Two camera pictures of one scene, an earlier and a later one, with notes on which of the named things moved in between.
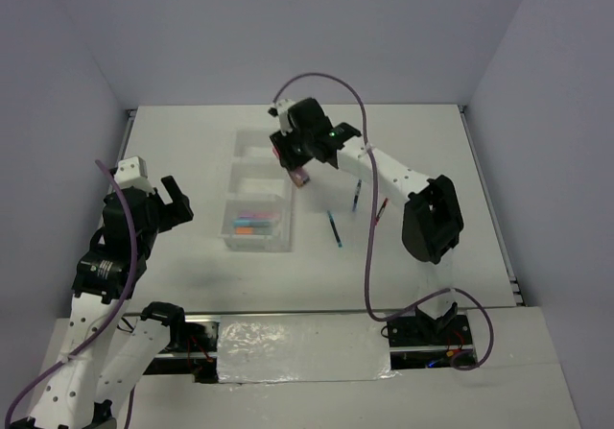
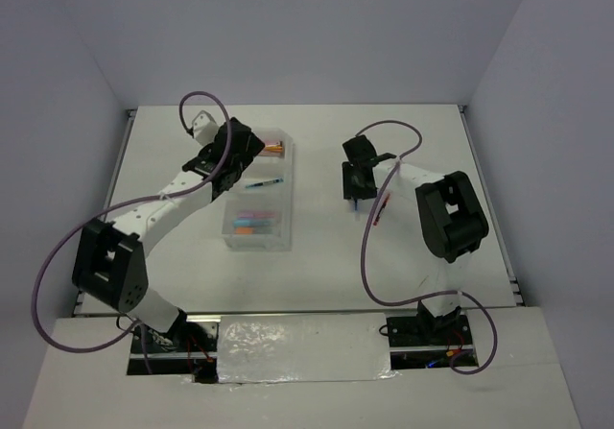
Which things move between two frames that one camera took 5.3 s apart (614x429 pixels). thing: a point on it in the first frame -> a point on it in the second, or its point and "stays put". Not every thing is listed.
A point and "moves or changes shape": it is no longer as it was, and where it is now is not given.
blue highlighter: (253, 223) stays put
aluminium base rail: (419, 338) stays put
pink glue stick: (298, 175) moves or changes shape
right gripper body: (294, 147) -> (352, 184)
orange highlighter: (254, 230) stays put
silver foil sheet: (303, 347) stays put
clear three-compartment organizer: (258, 211) stays put
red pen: (381, 209) stays put
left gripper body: (151, 232) -> (254, 147)
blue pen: (335, 229) -> (279, 179)
